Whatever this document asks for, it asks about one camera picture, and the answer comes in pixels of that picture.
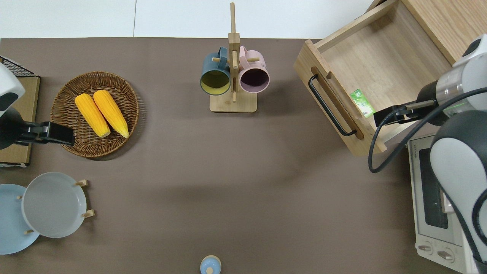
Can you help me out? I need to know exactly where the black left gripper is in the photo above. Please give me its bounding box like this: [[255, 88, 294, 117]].
[[16, 122, 75, 147]]

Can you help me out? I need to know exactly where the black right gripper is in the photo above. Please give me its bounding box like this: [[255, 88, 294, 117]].
[[374, 100, 436, 127]]

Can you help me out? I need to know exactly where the black metal drawer handle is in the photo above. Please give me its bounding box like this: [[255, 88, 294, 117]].
[[308, 74, 357, 137]]

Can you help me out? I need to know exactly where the light wooden drawer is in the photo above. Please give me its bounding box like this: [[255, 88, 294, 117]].
[[294, 0, 453, 156]]

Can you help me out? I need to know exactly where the green tea box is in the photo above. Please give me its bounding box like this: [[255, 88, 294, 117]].
[[350, 89, 375, 118]]

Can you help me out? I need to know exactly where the yellow corn cob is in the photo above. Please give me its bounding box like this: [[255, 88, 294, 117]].
[[75, 93, 111, 138], [93, 90, 129, 138]]

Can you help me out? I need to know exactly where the brown wicker basket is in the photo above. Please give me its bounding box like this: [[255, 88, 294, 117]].
[[51, 71, 140, 158]]

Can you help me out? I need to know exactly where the wooden plate rack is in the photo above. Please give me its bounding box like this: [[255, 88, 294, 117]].
[[16, 179, 95, 234]]

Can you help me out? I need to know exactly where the grey plate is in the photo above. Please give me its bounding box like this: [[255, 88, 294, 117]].
[[21, 172, 87, 239]]

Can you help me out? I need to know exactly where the light blue plate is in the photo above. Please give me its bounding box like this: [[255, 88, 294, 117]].
[[0, 184, 40, 255]]

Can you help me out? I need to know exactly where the wooden cabinet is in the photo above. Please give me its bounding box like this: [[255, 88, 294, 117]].
[[367, 0, 487, 65]]

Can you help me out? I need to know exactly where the white toaster oven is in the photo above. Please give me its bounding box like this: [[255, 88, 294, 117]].
[[408, 133, 476, 274]]

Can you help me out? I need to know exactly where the pink mug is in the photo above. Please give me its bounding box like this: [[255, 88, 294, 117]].
[[239, 46, 270, 94]]

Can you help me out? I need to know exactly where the wooden mug tree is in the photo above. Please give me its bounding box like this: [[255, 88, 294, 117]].
[[209, 2, 261, 113]]

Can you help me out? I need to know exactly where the dark blue mug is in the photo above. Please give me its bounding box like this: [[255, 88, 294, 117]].
[[200, 46, 232, 96]]

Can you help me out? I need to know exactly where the blue round bell button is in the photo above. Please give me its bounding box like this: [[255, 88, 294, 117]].
[[200, 255, 222, 274]]

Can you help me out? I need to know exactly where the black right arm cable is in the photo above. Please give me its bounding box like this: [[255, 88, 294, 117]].
[[368, 88, 487, 174]]

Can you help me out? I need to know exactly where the black wire wooden shelf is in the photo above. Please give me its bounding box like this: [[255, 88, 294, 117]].
[[0, 56, 41, 168]]

